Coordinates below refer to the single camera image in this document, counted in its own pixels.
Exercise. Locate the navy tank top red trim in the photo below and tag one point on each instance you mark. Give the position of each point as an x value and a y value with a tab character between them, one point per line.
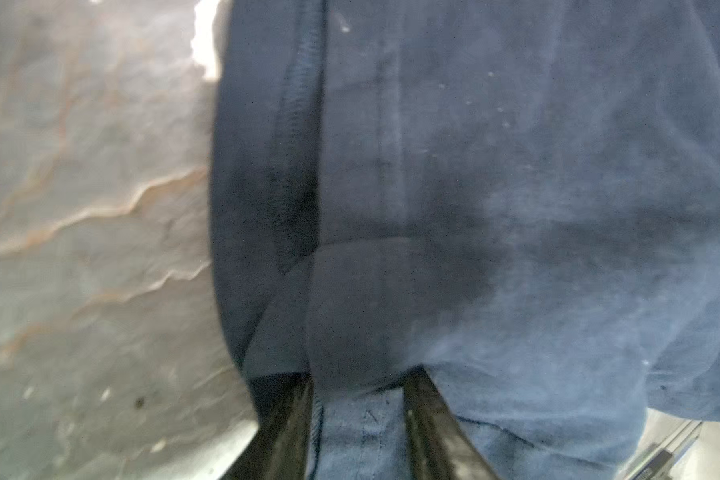
521	198

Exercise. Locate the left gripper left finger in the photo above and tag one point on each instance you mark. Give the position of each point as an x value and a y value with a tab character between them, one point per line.
279	449

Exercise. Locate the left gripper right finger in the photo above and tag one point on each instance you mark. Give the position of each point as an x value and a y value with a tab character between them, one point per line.
438	448

